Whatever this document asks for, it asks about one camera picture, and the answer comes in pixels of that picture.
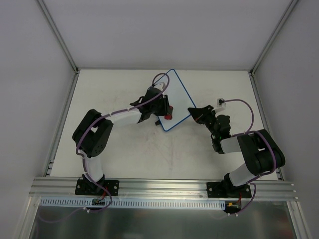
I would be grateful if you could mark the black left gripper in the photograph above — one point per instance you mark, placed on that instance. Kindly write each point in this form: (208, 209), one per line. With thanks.
(165, 105)

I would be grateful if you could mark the blue framed whiteboard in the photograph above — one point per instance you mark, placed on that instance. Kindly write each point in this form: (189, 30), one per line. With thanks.
(179, 99)

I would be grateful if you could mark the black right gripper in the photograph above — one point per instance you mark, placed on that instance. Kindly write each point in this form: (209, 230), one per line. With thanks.
(208, 115)

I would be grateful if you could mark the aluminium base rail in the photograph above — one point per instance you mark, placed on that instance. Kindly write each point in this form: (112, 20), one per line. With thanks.
(162, 189)

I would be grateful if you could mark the white slotted cable duct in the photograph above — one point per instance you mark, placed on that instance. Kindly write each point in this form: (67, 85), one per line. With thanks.
(133, 203)

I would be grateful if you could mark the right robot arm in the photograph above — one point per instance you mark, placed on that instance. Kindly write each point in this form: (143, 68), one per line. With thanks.
(261, 154)

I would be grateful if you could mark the right aluminium frame post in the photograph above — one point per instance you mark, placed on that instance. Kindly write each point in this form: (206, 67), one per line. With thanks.
(279, 26)

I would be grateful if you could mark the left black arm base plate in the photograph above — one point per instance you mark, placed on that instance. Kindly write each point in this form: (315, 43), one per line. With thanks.
(87, 188)

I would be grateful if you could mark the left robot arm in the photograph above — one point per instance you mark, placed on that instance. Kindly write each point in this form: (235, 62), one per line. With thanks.
(93, 132)

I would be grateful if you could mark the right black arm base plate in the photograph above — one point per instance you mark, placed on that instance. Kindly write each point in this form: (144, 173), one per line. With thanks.
(221, 190)

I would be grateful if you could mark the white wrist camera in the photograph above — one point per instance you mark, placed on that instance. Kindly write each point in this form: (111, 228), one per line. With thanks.
(220, 105)
(161, 86)

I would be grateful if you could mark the aluminium frame post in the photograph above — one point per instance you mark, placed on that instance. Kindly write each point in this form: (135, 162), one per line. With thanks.
(279, 26)
(59, 38)

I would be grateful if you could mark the left aluminium frame post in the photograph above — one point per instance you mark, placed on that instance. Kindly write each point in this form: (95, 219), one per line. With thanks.
(59, 38)

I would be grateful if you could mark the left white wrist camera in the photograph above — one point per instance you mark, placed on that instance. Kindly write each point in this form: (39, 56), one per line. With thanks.
(161, 86)

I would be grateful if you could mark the red bone-shaped eraser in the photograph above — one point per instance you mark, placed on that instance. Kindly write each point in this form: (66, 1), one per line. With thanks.
(168, 114)

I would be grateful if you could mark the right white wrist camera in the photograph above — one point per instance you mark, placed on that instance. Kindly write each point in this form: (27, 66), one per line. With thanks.
(220, 105)

